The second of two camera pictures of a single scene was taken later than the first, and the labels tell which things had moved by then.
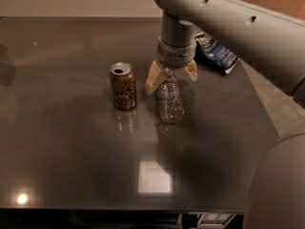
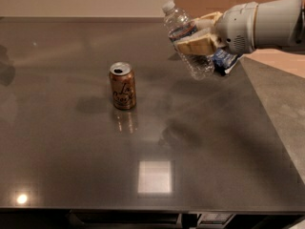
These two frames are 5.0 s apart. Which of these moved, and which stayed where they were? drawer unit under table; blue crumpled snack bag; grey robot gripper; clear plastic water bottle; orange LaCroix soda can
Moved: grey robot gripper; clear plastic water bottle
Stayed: drawer unit under table; blue crumpled snack bag; orange LaCroix soda can
